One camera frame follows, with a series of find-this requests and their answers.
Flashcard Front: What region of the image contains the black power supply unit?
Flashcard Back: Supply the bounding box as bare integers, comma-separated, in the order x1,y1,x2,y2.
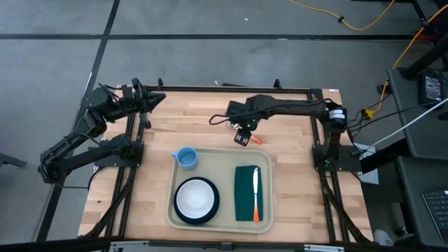
417,71,446,110

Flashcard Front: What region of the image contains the beige plastic tray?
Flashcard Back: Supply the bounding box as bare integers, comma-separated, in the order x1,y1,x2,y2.
165,146,274,235

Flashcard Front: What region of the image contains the white cable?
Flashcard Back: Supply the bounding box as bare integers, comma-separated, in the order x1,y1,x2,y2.
370,97,448,148

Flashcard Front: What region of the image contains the blue plastic mug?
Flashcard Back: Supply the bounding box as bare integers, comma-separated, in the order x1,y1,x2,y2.
171,146,199,171

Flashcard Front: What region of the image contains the white paper sheet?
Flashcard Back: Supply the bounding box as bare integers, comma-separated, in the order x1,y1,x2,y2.
352,142,380,186

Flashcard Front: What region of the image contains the small white object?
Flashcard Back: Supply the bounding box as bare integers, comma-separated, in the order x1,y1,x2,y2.
372,229,395,247

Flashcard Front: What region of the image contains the silver aluminium extrusion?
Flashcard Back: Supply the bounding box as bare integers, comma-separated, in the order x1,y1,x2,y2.
303,244,346,252
108,240,150,252

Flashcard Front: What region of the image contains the yellow extension cable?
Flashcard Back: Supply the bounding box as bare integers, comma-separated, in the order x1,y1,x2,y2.
288,0,396,32
362,3,448,119

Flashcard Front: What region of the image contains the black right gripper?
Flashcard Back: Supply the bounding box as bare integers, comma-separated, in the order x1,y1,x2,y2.
233,94,269,146

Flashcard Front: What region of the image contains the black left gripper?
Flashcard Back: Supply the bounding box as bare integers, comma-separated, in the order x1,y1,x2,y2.
120,78,167,130

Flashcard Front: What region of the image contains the black aluminium table frame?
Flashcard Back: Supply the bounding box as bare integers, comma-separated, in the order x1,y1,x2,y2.
0,78,448,252

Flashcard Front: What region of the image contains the orange-handled metal fork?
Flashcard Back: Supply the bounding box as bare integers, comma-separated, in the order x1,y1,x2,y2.
225,121,264,146

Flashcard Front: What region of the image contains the black laptop keyboard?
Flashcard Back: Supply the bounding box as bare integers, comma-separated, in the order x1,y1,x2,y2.
421,190,448,244

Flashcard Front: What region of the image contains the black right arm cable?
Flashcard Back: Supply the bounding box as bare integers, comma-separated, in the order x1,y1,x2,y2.
209,113,234,127

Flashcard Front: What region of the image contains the white bowl with dark rim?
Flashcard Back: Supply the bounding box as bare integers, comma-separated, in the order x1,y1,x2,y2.
173,176,221,225

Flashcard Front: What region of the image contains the grey desk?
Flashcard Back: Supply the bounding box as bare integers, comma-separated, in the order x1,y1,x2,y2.
386,68,448,161
395,155,448,248

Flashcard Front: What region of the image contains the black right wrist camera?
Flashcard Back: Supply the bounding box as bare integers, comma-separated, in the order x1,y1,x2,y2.
225,100,246,124

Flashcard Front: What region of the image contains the dark green cloth napkin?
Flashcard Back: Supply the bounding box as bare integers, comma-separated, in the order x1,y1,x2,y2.
234,164,265,222

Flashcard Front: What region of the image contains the orange-handled metal knife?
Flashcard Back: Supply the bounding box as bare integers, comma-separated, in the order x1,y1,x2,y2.
252,167,260,223

